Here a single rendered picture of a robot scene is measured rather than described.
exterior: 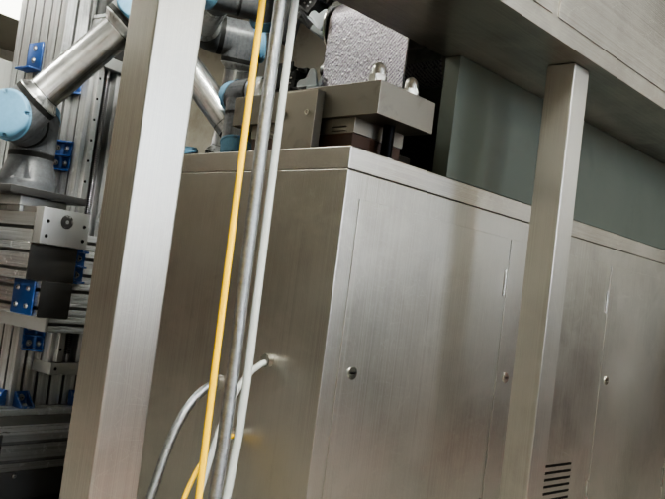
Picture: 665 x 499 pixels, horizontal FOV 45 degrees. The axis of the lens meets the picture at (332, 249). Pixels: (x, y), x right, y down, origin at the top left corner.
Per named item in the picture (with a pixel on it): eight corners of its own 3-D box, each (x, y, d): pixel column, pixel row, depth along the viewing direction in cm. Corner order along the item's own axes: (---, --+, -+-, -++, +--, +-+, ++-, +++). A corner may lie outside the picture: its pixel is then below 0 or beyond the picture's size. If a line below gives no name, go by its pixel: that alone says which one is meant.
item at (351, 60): (317, 125, 179) (328, 44, 180) (399, 118, 162) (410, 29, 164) (316, 124, 178) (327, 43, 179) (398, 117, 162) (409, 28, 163)
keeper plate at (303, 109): (281, 151, 155) (288, 95, 156) (318, 149, 148) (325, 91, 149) (271, 149, 153) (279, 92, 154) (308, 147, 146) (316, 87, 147)
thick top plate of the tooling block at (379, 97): (287, 143, 178) (290, 116, 179) (431, 134, 151) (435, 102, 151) (232, 126, 167) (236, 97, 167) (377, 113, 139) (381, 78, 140)
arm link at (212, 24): (182, 12, 247) (203, -36, 200) (218, 20, 250) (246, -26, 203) (177, 49, 247) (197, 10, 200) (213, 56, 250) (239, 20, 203)
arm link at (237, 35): (190, 187, 259) (219, 15, 249) (236, 194, 263) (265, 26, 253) (193, 193, 247) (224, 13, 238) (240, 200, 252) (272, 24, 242)
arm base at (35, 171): (-17, 184, 208) (-11, 147, 209) (35, 195, 220) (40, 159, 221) (16, 185, 199) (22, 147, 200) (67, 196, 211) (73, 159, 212)
